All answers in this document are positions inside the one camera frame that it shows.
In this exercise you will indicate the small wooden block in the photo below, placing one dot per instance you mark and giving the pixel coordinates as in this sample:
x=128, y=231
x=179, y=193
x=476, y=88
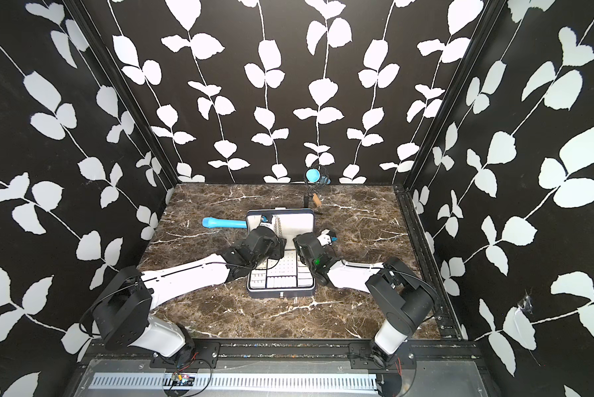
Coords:
x=317, y=200

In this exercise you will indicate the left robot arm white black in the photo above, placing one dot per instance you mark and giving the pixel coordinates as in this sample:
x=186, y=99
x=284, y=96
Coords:
x=121, y=315

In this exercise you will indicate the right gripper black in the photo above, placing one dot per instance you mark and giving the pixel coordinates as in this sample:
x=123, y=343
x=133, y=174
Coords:
x=298, y=241

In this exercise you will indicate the blue microphone on tripod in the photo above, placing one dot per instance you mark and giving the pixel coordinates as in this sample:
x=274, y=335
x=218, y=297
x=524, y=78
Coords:
x=314, y=179

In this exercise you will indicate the white perforated cable duct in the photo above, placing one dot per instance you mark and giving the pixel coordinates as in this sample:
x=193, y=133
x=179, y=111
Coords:
x=234, y=381

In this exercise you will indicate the small green circuit board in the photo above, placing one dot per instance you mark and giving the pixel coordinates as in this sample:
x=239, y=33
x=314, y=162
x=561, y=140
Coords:
x=182, y=380

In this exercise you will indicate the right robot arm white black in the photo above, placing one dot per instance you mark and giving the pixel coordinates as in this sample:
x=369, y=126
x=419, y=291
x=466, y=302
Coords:
x=404, y=299

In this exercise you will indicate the blue cylindrical tool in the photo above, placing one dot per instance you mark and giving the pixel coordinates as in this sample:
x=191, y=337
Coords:
x=211, y=222

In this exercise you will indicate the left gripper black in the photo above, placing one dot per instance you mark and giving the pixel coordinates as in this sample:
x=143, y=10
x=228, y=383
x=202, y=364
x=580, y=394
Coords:
x=279, y=246

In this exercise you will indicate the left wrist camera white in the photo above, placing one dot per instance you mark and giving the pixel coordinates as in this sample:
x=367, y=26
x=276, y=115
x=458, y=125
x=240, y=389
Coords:
x=267, y=221

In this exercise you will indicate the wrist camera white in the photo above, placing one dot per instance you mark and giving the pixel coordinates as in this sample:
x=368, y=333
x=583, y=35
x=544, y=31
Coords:
x=327, y=237
x=267, y=221

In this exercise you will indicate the navy jewelry box white lining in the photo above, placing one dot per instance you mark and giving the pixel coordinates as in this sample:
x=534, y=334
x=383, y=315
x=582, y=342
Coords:
x=282, y=276

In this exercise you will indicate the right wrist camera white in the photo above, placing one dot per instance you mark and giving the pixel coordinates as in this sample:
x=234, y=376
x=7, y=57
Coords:
x=327, y=237

